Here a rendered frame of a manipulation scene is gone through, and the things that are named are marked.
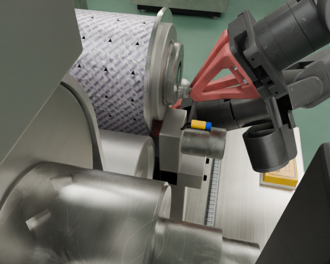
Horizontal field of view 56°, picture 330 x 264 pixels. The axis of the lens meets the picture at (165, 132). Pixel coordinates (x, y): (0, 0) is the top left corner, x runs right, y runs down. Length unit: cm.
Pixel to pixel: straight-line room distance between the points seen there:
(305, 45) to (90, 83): 22
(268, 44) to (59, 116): 23
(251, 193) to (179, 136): 37
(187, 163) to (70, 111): 28
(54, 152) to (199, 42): 280
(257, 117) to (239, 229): 27
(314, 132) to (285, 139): 176
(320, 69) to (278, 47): 18
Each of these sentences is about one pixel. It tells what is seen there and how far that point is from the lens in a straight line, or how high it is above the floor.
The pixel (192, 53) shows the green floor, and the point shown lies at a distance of 278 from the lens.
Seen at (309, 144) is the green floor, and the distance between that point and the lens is 216.
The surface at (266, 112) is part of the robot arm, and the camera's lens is 46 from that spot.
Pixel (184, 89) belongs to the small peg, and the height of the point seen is 124.
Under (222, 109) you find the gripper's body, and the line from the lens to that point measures 47.
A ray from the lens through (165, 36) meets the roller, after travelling 34.
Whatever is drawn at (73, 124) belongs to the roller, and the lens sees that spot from 18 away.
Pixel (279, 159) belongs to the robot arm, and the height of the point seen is 112.
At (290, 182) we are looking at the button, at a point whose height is 92.
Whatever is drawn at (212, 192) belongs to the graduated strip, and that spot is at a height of 90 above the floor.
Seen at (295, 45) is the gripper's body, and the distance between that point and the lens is 33.
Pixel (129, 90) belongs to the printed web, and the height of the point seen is 127.
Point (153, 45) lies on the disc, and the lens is 32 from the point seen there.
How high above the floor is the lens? 147
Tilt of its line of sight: 46 degrees down
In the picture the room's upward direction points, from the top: straight up
